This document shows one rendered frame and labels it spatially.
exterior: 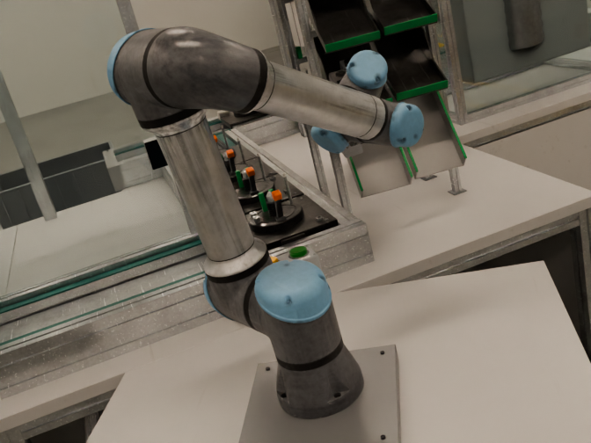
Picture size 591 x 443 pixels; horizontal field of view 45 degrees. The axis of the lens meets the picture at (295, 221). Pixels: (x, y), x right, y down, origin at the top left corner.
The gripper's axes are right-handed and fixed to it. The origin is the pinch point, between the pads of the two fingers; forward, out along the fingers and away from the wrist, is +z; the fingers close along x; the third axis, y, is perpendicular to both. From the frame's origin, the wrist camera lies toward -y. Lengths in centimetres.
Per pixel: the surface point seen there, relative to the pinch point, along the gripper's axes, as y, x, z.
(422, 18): -17.6, 25.7, -7.2
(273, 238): 15.6, -23.6, 11.4
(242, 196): -4.9, -25.4, 36.0
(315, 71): -19.0, 0.0, 4.6
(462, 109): -22, 62, 77
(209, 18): -585, 87, 881
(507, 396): 65, -2, -36
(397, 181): 12.1, 10.3, 12.9
